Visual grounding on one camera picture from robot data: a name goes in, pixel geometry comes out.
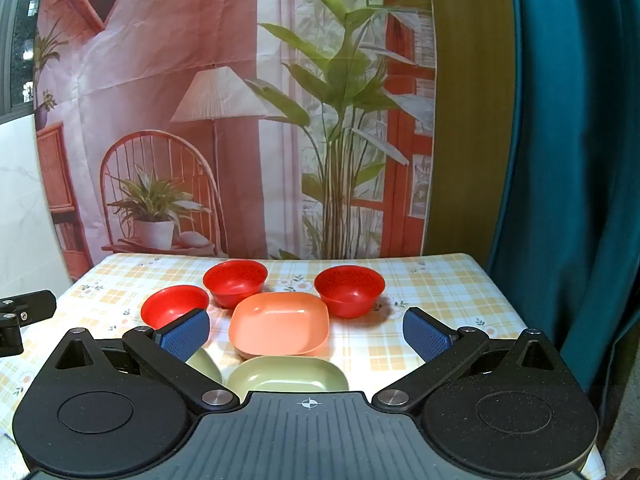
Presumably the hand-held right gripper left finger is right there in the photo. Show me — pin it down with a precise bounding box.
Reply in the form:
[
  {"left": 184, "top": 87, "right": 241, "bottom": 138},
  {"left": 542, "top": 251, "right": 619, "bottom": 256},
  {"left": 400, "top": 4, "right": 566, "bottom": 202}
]
[{"left": 50, "top": 309, "right": 241, "bottom": 417}]

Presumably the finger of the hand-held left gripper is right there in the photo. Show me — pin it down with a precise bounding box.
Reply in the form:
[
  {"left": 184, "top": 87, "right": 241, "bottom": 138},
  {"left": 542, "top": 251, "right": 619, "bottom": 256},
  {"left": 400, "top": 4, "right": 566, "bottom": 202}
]
[
  {"left": 0, "top": 290, "right": 57, "bottom": 323},
  {"left": 0, "top": 316, "right": 24, "bottom": 359}
]

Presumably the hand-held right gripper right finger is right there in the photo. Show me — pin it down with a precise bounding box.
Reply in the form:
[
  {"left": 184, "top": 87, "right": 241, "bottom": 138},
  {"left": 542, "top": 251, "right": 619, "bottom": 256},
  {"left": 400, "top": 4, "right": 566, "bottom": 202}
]
[{"left": 371, "top": 306, "right": 568, "bottom": 416}]

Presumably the red bowl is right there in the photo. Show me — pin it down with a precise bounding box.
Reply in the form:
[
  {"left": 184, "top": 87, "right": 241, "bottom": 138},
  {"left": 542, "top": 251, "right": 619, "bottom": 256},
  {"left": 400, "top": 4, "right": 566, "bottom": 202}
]
[
  {"left": 140, "top": 285, "right": 211, "bottom": 328},
  {"left": 202, "top": 260, "right": 268, "bottom": 309},
  {"left": 314, "top": 266, "right": 386, "bottom": 320}
]

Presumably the green square plate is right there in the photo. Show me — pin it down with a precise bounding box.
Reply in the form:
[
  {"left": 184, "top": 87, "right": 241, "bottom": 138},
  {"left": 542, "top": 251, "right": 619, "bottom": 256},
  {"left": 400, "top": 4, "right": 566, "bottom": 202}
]
[
  {"left": 185, "top": 347, "right": 224, "bottom": 386},
  {"left": 224, "top": 355, "right": 350, "bottom": 403}
]

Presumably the yellow checkered floral tablecloth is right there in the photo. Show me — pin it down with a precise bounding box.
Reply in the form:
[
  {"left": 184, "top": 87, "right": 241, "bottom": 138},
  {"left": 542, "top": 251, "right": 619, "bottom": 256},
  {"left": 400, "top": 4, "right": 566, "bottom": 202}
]
[{"left": 0, "top": 252, "right": 608, "bottom": 480}]

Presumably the salmon square plate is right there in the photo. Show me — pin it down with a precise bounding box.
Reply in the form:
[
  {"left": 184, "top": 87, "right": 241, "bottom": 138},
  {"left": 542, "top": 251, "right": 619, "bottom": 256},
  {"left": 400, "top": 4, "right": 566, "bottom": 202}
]
[{"left": 229, "top": 292, "right": 331, "bottom": 359}]

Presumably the teal curtain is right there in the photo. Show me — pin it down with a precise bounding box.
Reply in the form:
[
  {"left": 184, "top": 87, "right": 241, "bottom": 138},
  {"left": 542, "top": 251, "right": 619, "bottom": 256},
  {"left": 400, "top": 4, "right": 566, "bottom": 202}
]
[{"left": 487, "top": 0, "right": 640, "bottom": 411}]

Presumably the printed room scene backdrop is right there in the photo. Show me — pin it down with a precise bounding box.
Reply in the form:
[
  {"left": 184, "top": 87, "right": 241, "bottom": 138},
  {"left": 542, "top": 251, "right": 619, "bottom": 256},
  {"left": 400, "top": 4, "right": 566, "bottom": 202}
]
[{"left": 32, "top": 0, "right": 438, "bottom": 281}]

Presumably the dark window frame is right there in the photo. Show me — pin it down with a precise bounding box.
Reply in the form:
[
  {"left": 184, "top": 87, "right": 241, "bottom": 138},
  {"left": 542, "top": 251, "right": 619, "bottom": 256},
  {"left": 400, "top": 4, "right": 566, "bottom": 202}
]
[{"left": 0, "top": 0, "right": 42, "bottom": 122}]

